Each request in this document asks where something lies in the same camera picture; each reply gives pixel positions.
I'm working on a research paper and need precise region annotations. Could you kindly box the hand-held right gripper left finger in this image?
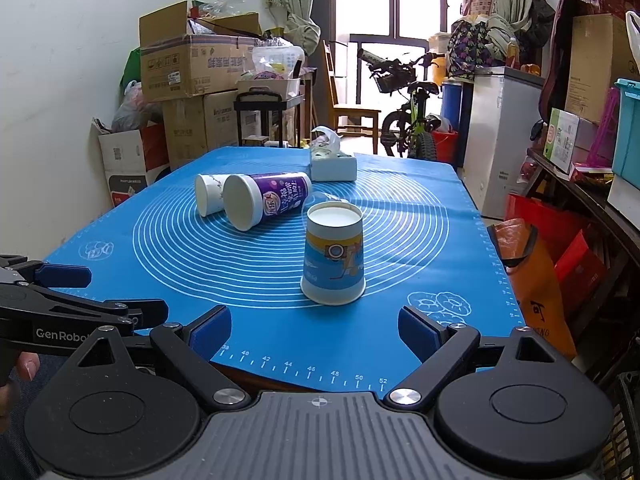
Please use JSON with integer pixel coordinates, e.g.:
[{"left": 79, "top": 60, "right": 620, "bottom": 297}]
[{"left": 65, "top": 304, "right": 252, "bottom": 414}]

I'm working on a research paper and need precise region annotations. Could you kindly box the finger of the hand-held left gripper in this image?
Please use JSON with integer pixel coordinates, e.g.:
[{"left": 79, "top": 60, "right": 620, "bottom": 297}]
[
  {"left": 34, "top": 261, "right": 93, "bottom": 290},
  {"left": 102, "top": 298, "right": 170, "bottom": 332}
]

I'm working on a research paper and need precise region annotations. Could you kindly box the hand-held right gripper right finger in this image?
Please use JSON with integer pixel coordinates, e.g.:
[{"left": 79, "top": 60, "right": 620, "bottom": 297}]
[{"left": 389, "top": 304, "right": 557, "bottom": 414}]

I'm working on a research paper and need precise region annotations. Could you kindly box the purple printed paper cup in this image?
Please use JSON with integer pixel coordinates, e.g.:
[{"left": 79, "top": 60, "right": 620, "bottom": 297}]
[{"left": 222, "top": 171, "right": 314, "bottom": 232}]

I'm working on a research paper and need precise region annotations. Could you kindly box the blue printed paper cup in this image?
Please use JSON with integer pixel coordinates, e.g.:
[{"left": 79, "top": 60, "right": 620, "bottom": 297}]
[{"left": 300, "top": 201, "right": 367, "bottom": 307}]

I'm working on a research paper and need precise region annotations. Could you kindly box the white paper cup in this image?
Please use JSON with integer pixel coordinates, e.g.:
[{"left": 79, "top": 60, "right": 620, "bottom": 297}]
[{"left": 194, "top": 173, "right": 231, "bottom": 218}]

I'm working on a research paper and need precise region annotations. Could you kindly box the person's left hand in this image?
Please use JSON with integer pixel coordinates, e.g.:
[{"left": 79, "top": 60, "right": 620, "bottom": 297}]
[{"left": 14, "top": 351, "right": 41, "bottom": 382}]

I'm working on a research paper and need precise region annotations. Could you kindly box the blue silicone baking mat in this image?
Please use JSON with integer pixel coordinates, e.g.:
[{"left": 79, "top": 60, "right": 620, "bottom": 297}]
[{"left": 42, "top": 146, "right": 527, "bottom": 401}]

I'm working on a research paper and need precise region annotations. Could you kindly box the white printed cardboard box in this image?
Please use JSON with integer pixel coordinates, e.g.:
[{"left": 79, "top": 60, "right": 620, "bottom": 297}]
[{"left": 97, "top": 122, "right": 171, "bottom": 209}]

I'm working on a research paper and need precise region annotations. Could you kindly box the orange paper bag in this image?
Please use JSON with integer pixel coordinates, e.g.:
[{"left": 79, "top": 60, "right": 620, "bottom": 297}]
[{"left": 487, "top": 218, "right": 577, "bottom": 359}]

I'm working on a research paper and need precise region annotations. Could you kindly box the red paper bag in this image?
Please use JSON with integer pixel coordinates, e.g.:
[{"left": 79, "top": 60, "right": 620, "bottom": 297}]
[{"left": 504, "top": 193, "right": 609, "bottom": 307}]

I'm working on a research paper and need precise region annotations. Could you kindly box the white plastic bag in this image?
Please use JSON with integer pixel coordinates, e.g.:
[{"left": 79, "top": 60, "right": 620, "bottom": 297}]
[{"left": 112, "top": 80, "right": 164, "bottom": 134}]

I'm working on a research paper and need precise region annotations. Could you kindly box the white tissue box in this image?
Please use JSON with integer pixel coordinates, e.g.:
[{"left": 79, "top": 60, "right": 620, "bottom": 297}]
[{"left": 309, "top": 126, "right": 359, "bottom": 183}]

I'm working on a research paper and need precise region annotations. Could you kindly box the red bucket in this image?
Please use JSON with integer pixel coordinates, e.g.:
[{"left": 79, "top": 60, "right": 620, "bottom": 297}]
[{"left": 430, "top": 130, "right": 459, "bottom": 165}]

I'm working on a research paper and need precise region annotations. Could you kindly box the white chest freezer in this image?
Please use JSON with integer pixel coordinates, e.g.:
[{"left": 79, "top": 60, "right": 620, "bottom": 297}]
[{"left": 462, "top": 66, "right": 546, "bottom": 220}]

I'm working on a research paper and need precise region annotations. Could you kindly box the dark wooden shelf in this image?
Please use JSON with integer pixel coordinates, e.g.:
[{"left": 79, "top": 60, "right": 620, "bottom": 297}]
[{"left": 524, "top": 147, "right": 640, "bottom": 387}]

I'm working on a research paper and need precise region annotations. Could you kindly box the green bag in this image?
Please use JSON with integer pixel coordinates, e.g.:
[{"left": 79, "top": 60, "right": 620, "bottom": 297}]
[{"left": 120, "top": 47, "right": 144, "bottom": 92}]

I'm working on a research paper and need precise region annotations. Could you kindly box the green and black bicycle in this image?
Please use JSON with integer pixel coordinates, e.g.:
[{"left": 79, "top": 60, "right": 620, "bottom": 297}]
[{"left": 356, "top": 48, "right": 454, "bottom": 161}]

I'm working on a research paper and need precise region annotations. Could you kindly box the black plastic crate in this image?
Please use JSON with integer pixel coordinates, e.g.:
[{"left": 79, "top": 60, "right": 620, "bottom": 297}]
[{"left": 599, "top": 370, "right": 640, "bottom": 480}]

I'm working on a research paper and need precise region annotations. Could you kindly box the wooden chair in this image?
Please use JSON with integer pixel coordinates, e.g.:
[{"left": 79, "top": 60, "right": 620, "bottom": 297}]
[{"left": 322, "top": 40, "right": 382, "bottom": 154}]

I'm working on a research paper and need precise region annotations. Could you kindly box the blue water barrel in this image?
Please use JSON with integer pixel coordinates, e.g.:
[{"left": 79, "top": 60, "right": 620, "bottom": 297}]
[{"left": 440, "top": 78, "right": 464, "bottom": 134}]

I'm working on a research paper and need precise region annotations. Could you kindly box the black utility cart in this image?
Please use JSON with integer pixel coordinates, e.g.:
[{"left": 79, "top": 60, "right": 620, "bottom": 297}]
[{"left": 233, "top": 91, "right": 306, "bottom": 149}]

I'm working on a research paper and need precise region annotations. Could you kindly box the white and green box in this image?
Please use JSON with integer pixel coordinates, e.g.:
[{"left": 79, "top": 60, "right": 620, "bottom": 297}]
[{"left": 548, "top": 108, "right": 596, "bottom": 175}]

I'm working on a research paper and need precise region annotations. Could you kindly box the large open cardboard box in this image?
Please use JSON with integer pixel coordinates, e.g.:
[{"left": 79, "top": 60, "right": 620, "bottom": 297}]
[{"left": 139, "top": 1, "right": 262, "bottom": 104}]

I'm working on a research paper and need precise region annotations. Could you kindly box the clear plastic container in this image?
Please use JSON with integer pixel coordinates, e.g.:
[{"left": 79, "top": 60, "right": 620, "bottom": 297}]
[{"left": 251, "top": 44, "right": 305, "bottom": 81}]

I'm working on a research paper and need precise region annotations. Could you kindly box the purple floral bag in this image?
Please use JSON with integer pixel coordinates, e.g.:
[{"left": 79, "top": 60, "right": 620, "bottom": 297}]
[{"left": 446, "top": 19, "right": 502, "bottom": 81}]

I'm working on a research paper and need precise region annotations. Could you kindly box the teal plastic bin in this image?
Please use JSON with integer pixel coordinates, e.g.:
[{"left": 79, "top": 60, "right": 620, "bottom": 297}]
[{"left": 612, "top": 78, "right": 640, "bottom": 191}]

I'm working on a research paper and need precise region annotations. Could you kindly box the dark red bag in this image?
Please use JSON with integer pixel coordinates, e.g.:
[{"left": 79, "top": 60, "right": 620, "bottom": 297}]
[{"left": 542, "top": 0, "right": 581, "bottom": 112}]

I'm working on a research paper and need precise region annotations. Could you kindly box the tall brown cardboard box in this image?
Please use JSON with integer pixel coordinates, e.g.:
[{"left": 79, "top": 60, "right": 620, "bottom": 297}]
[{"left": 564, "top": 13, "right": 640, "bottom": 124}]

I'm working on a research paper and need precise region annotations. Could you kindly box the pink wire rack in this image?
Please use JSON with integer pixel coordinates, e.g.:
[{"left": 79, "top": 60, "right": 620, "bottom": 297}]
[{"left": 585, "top": 87, "right": 621, "bottom": 169}]

